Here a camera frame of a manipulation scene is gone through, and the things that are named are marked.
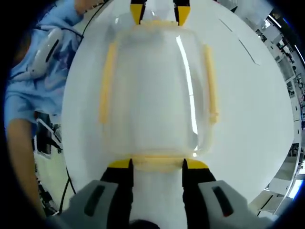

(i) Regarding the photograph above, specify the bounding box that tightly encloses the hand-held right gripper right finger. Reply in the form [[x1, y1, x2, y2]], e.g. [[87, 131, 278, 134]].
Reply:
[[183, 159, 275, 229]]

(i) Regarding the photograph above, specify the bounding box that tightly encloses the white chest-worn device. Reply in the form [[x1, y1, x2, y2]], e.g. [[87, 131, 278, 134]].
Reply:
[[30, 28, 63, 77]]

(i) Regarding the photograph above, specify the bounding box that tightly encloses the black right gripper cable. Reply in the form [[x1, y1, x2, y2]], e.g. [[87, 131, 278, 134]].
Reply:
[[58, 167, 77, 213]]

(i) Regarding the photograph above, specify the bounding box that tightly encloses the person's torso in blue shirt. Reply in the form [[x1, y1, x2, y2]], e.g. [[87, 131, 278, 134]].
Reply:
[[4, 0, 92, 120]]

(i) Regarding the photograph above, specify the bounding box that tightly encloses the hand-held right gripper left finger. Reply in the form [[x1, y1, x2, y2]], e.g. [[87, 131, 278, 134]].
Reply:
[[47, 158, 134, 229]]

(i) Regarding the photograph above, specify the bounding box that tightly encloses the black chair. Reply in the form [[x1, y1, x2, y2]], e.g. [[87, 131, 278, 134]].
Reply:
[[35, 111, 63, 157]]

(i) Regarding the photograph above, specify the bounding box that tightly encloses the black device cable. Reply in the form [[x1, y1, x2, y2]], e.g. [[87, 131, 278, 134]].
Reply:
[[39, 25, 84, 39]]

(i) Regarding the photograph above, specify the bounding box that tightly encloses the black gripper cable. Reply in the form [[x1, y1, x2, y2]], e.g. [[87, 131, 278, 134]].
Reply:
[[58, 167, 77, 213], [81, 0, 115, 39]]

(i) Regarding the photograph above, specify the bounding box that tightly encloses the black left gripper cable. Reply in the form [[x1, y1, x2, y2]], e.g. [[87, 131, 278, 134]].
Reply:
[[81, 0, 115, 39]]

